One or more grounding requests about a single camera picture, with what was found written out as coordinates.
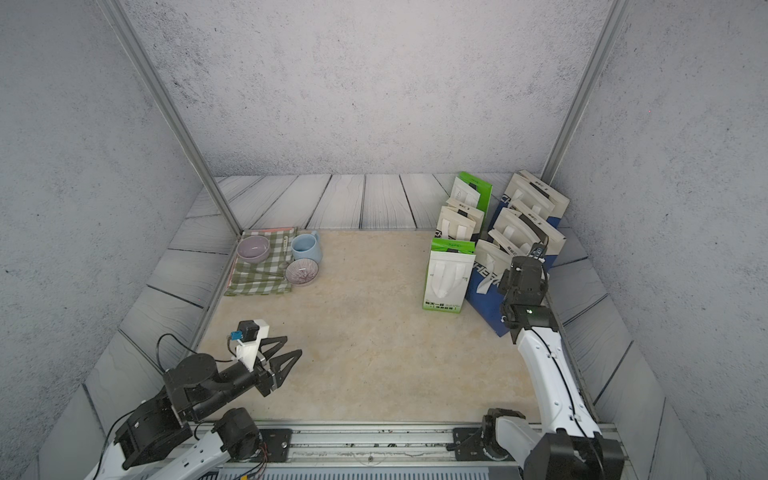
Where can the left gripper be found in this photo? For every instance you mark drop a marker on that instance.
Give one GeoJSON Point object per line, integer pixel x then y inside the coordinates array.
{"type": "Point", "coordinates": [265, 380]}

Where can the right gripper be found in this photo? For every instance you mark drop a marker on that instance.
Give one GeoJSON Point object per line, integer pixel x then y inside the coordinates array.
{"type": "Point", "coordinates": [504, 288]}

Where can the green white bag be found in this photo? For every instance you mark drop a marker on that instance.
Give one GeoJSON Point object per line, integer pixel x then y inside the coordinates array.
{"type": "Point", "coordinates": [472, 190]}
{"type": "Point", "coordinates": [449, 270]}

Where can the navy beige bag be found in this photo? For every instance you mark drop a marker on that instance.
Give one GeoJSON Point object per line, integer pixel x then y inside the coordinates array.
{"type": "Point", "coordinates": [459, 221]}

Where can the blue beige takeout bag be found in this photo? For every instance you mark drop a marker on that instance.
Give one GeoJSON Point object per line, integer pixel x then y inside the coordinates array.
{"type": "Point", "coordinates": [541, 198]}

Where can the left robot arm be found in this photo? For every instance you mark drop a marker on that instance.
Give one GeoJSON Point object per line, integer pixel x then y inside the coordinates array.
{"type": "Point", "coordinates": [192, 391]}

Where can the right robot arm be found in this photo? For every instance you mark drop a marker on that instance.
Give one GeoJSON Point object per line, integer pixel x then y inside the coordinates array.
{"type": "Point", "coordinates": [569, 443]}

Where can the green checkered cloth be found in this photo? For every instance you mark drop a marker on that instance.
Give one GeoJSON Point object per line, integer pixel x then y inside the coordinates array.
{"type": "Point", "coordinates": [266, 277]}

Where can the pink patterned bowl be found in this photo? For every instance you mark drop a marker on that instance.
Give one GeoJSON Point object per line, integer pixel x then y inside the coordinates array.
{"type": "Point", "coordinates": [302, 272]}

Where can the purple bowl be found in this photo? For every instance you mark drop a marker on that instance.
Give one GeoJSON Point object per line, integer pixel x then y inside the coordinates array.
{"type": "Point", "coordinates": [254, 249]}

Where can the blue mug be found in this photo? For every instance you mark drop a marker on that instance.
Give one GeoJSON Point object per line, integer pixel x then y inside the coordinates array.
{"type": "Point", "coordinates": [307, 246]}

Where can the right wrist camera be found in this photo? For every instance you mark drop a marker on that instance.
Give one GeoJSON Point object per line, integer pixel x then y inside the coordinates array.
{"type": "Point", "coordinates": [538, 251]}

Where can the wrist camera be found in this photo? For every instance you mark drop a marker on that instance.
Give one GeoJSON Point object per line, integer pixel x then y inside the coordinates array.
{"type": "Point", "coordinates": [538, 251]}
{"type": "Point", "coordinates": [244, 343]}

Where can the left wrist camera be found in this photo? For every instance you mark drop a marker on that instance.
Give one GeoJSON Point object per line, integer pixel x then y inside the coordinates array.
{"type": "Point", "coordinates": [244, 343]}

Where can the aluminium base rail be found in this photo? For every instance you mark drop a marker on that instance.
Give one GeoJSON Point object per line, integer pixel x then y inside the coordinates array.
{"type": "Point", "coordinates": [365, 443]}

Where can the left aluminium frame post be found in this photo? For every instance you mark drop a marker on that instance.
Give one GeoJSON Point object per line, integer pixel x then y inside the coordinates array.
{"type": "Point", "coordinates": [132, 45]}

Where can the aluminium frame post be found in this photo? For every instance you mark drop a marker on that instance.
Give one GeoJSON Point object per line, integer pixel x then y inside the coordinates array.
{"type": "Point", "coordinates": [132, 45]}
{"type": "Point", "coordinates": [616, 16]}

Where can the right aluminium frame post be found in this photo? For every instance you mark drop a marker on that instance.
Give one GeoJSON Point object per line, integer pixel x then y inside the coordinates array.
{"type": "Point", "coordinates": [616, 16]}

